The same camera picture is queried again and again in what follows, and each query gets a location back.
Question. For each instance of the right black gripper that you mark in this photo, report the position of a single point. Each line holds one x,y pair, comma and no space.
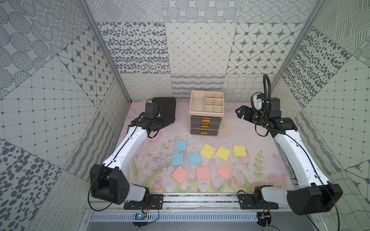
243,109

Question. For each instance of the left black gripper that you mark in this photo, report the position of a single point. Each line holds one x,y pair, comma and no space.
161,121

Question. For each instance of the grey transparent drawer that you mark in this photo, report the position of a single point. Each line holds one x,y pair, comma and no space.
206,120

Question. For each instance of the yellow sticky note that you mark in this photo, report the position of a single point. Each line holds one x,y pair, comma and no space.
239,151
207,151
223,153

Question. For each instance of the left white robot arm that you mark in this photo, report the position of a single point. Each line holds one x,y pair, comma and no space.
108,180

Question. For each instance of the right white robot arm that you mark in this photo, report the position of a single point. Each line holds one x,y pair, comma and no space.
316,194

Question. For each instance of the blue sticky note top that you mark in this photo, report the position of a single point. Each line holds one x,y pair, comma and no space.
180,145

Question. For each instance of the blue sticky note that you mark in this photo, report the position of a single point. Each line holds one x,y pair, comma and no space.
177,159
194,158
180,145

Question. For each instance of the bottom grey drawer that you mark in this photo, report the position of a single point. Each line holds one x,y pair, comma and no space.
204,132

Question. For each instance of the blue sticky note lower left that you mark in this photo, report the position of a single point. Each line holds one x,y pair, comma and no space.
177,159

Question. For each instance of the blue sticky note lower right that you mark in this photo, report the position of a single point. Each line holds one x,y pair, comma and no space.
194,158

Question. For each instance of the pink sticky note left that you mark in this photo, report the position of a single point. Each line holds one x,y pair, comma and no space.
180,174

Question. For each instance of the pink sticky note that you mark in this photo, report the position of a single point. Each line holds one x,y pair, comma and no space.
224,171
180,174
203,173

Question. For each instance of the pink sticky note right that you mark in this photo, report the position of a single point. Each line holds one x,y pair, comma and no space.
224,171

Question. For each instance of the pink sticky note middle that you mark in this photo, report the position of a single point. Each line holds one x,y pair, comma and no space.
203,173

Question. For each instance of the black plastic tool case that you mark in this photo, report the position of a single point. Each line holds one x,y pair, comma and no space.
169,106

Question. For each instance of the beige desk organizer cabinet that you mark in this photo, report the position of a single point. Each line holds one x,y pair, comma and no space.
207,103

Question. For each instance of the floral pink table mat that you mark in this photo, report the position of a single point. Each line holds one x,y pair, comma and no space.
151,165

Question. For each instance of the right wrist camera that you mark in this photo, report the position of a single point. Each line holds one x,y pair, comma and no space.
261,103

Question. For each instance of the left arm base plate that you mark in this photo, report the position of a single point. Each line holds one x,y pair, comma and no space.
150,202

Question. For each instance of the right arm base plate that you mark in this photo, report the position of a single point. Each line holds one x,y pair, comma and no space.
248,202

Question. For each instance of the aluminium mounting rail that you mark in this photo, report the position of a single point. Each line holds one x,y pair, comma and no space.
183,202

